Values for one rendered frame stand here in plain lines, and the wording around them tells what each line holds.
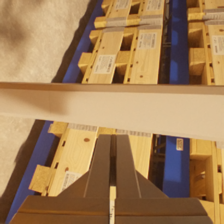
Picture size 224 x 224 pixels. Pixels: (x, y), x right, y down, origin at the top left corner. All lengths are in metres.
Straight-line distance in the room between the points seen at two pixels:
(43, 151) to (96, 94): 1.08
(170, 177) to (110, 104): 0.85
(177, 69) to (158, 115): 1.18
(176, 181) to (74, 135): 0.67
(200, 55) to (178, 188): 0.92
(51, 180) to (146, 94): 0.96
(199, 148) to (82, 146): 0.68
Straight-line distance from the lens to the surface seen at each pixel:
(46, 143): 1.27
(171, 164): 1.02
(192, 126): 0.20
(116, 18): 1.84
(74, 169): 1.03
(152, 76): 1.23
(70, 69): 1.58
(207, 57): 1.39
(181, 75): 1.33
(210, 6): 1.90
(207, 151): 1.02
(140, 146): 0.97
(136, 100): 0.19
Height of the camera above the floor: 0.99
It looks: 16 degrees down
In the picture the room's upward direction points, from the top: 95 degrees clockwise
